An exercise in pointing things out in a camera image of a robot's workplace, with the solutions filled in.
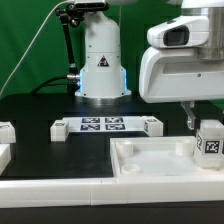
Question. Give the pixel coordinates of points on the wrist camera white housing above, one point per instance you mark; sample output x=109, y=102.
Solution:
x=180, y=32

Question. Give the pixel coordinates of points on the white obstacle bar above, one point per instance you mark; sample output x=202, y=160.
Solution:
x=107, y=191
x=5, y=156

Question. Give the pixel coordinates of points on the white left obstacle bar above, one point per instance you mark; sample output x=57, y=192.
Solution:
x=5, y=156

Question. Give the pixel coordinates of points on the white front obstacle bar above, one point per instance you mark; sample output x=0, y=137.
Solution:
x=107, y=191

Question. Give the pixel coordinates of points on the overhead camera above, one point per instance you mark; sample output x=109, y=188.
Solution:
x=89, y=5

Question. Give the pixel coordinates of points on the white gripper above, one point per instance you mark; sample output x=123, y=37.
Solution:
x=176, y=75

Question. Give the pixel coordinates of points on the white square tabletop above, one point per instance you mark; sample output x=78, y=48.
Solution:
x=156, y=156

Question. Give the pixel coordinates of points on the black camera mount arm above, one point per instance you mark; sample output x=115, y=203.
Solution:
x=73, y=75

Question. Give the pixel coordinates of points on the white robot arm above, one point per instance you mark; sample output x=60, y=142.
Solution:
x=104, y=78

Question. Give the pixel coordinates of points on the white AprilTag base sheet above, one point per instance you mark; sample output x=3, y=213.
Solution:
x=105, y=124

